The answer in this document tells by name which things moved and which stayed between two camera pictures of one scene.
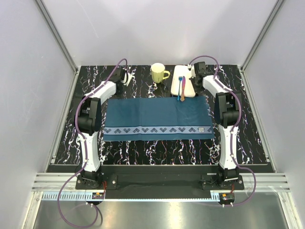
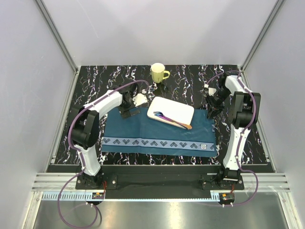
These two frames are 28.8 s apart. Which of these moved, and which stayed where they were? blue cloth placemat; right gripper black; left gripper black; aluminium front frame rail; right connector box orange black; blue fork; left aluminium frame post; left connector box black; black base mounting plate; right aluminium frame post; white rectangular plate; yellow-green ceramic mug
Moved: blue fork; right gripper black; blue cloth placemat; left gripper black; white rectangular plate
Stayed: left aluminium frame post; left connector box black; black base mounting plate; right connector box orange black; right aluminium frame post; aluminium front frame rail; yellow-green ceramic mug
